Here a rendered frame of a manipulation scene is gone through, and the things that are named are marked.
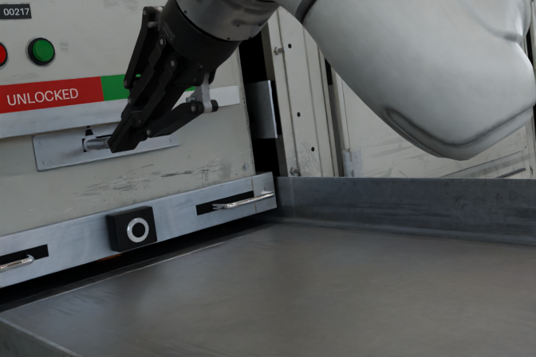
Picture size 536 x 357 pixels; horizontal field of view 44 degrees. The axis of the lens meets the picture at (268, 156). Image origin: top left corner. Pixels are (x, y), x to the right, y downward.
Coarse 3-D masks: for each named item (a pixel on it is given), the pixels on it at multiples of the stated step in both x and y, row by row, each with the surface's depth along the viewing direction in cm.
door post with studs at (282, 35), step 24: (288, 24) 105; (264, 48) 107; (288, 48) 104; (288, 72) 104; (288, 96) 105; (288, 120) 105; (312, 120) 108; (288, 144) 105; (312, 144) 108; (288, 168) 105; (312, 168) 108
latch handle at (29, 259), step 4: (24, 256) 79; (28, 256) 77; (32, 256) 77; (20, 260) 76; (24, 260) 76; (28, 260) 76; (32, 260) 76; (8, 264) 74; (12, 264) 75; (16, 264) 75; (20, 264) 75; (24, 264) 75; (28, 264) 76; (0, 268) 74; (4, 268) 74; (8, 268) 74; (12, 268) 74; (16, 268) 75; (0, 272) 74
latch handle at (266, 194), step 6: (264, 192) 103; (270, 192) 102; (252, 198) 98; (258, 198) 99; (264, 198) 100; (216, 204) 97; (222, 204) 96; (228, 204) 96; (234, 204) 96; (240, 204) 96; (246, 204) 97
